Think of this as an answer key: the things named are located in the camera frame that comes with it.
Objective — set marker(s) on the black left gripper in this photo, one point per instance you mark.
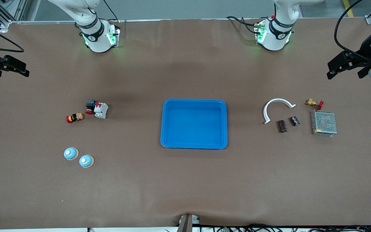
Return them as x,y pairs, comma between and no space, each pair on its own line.
364,53

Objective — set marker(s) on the light blue call bell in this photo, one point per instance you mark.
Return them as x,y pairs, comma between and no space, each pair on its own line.
71,153
86,161

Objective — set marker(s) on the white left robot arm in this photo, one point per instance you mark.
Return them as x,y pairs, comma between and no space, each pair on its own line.
279,35

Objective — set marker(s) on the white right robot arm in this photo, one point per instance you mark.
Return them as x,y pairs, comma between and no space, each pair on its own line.
97,38

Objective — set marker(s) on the metal mesh power supply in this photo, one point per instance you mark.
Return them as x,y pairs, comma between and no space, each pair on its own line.
324,123

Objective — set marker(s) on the white curved plastic strip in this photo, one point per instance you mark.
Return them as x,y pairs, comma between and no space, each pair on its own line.
279,100

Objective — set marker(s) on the red orange push button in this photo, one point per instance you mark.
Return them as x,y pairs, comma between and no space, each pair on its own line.
75,118

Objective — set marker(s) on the red black emergency stop button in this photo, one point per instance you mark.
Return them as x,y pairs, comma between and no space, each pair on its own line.
90,105

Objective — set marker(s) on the white circuit breaker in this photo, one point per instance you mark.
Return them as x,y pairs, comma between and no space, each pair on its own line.
101,110

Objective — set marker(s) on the blue plastic tray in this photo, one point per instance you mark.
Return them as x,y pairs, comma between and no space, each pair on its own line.
195,125

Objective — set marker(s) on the table cover sheet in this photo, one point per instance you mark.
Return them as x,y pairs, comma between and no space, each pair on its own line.
185,180

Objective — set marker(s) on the metal table clamp bracket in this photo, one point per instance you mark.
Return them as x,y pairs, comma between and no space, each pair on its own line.
187,222

